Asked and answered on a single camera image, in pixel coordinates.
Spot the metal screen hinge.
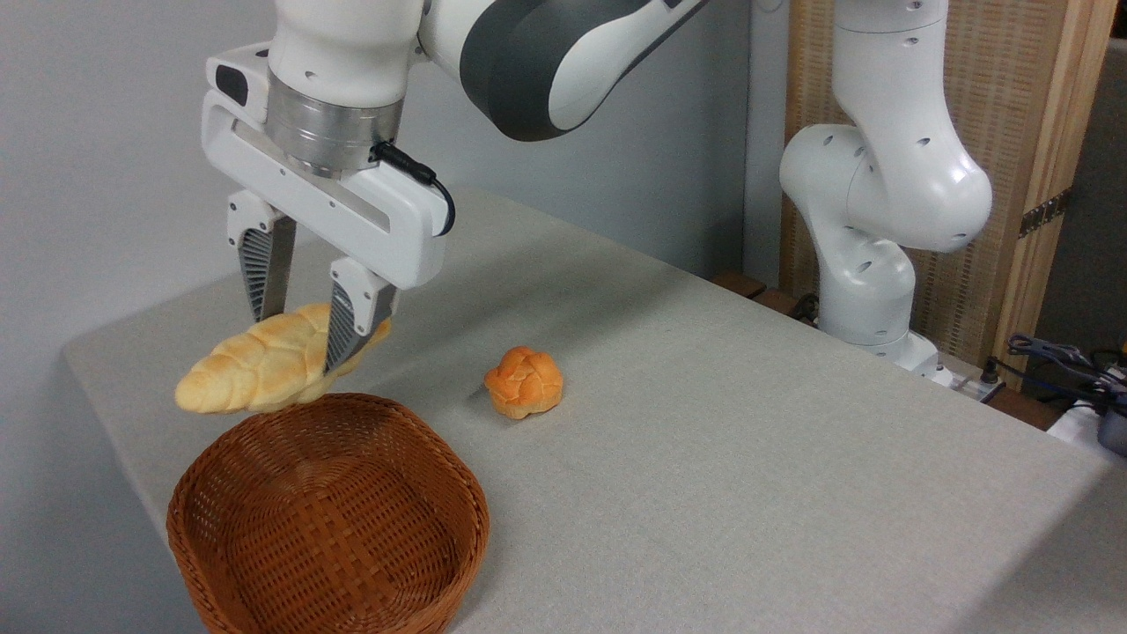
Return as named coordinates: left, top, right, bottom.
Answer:
left=1019, top=187, right=1073, bottom=239

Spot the bundle of dark cables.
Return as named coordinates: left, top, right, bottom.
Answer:
left=986, top=333, right=1127, bottom=415

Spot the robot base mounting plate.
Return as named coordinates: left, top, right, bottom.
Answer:
left=916, top=352, right=1005, bottom=403

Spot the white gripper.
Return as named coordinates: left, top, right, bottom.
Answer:
left=202, top=41, right=447, bottom=374

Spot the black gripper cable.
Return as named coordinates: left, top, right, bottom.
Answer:
left=374, top=141, right=457, bottom=237

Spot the round orange bread roll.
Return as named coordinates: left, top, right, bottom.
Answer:
left=483, top=346, right=564, bottom=420

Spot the long braided pale bread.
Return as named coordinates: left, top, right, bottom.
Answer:
left=174, top=304, right=393, bottom=415

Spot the brown wicker basket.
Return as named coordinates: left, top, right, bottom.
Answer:
left=166, top=393, right=490, bottom=634

